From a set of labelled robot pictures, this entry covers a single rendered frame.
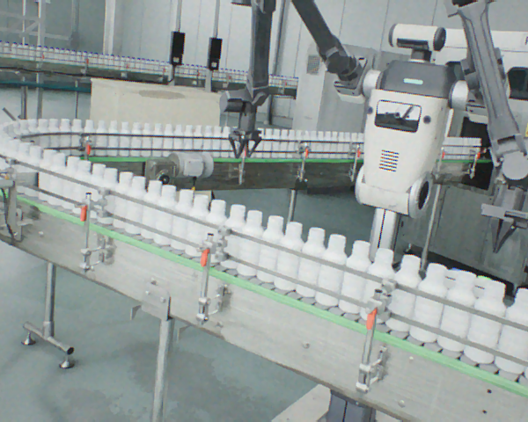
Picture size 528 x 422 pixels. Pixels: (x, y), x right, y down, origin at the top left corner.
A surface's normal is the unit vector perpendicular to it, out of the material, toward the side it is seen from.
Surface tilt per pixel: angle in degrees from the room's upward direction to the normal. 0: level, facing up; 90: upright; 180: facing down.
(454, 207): 90
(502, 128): 96
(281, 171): 90
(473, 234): 90
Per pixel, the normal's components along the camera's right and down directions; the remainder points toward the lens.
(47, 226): -0.56, 0.13
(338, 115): 0.61, 0.27
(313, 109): -0.79, 0.05
